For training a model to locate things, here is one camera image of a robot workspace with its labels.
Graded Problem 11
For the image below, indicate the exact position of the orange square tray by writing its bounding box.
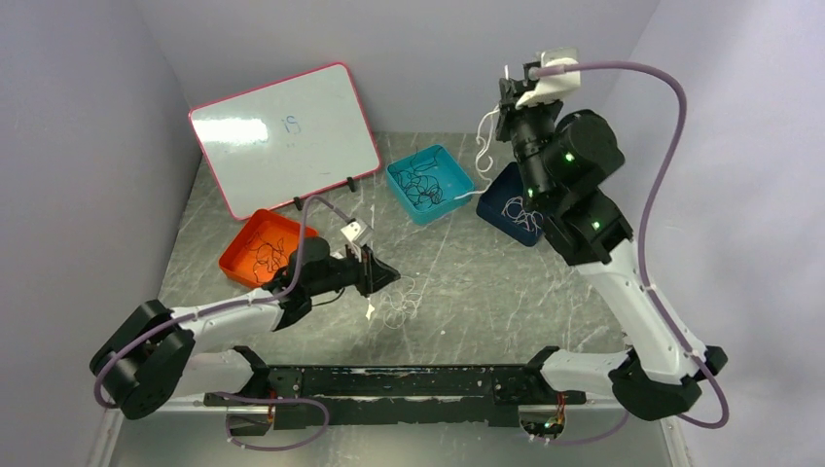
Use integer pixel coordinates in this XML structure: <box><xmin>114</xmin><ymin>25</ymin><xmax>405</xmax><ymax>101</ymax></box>
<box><xmin>218</xmin><ymin>209</ymin><xmax>301</xmax><ymax>289</ymax></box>

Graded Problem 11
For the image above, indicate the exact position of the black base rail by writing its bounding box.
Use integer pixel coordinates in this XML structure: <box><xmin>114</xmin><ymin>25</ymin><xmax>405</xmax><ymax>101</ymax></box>
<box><xmin>203</xmin><ymin>357</ymin><xmax>586</xmax><ymax>430</ymax></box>

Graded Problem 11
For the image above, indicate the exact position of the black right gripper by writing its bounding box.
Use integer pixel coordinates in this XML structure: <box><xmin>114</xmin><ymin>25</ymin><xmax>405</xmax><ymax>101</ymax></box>
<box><xmin>495</xmin><ymin>76</ymin><xmax>564</xmax><ymax>204</ymax></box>

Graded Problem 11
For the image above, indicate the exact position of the pink framed whiteboard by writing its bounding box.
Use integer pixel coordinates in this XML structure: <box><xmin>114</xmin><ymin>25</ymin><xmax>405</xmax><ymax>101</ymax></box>
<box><xmin>189</xmin><ymin>62</ymin><xmax>381</xmax><ymax>220</ymax></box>

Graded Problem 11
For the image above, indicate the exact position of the dark cable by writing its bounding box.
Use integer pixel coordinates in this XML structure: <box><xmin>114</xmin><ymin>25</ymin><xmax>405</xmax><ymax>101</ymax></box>
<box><xmin>243</xmin><ymin>232</ymin><xmax>291</xmax><ymax>277</ymax></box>

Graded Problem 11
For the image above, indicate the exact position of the dark blue square tray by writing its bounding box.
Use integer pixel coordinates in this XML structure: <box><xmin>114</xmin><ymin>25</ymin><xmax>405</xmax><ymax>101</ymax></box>
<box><xmin>476</xmin><ymin>162</ymin><xmax>543</xmax><ymax>247</ymax></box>

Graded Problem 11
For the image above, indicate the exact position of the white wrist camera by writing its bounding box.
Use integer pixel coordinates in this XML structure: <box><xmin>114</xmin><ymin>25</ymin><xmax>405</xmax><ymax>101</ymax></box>
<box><xmin>340</xmin><ymin>219</ymin><xmax>374</xmax><ymax>252</ymax></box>
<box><xmin>515</xmin><ymin>47</ymin><xmax>581</xmax><ymax>109</ymax></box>

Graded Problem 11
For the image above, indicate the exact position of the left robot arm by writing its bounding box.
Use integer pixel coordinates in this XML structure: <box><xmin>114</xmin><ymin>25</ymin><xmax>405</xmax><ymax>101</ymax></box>
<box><xmin>90</xmin><ymin>236</ymin><xmax>401</xmax><ymax>420</ymax></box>

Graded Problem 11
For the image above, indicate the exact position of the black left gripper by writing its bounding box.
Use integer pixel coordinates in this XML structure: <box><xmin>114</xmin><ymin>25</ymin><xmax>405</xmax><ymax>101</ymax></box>
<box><xmin>307</xmin><ymin>240</ymin><xmax>400</xmax><ymax>297</ymax></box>

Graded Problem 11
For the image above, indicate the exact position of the black thin cable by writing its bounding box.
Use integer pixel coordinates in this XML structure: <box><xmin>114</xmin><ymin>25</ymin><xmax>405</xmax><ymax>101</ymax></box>
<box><xmin>394</xmin><ymin>146</ymin><xmax>452</xmax><ymax>209</ymax></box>

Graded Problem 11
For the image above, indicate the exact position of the teal square tray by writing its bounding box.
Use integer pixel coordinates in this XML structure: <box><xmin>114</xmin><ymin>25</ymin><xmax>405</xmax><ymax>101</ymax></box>
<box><xmin>385</xmin><ymin>144</ymin><xmax>475</xmax><ymax>226</ymax></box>

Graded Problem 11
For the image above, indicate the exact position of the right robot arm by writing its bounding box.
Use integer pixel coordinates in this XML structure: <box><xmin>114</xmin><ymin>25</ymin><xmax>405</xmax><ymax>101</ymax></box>
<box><xmin>494</xmin><ymin>58</ymin><xmax>728</xmax><ymax>421</ymax></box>

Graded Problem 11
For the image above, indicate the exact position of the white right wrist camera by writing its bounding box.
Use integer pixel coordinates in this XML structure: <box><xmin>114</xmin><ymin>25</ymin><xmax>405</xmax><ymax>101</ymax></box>
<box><xmin>515</xmin><ymin>47</ymin><xmax>581</xmax><ymax>109</ymax></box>

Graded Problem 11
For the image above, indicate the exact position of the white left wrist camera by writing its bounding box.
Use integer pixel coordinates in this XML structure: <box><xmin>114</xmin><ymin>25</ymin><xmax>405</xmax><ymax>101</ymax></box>
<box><xmin>340</xmin><ymin>219</ymin><xmax>374</xmax><ymax>252</ymax></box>

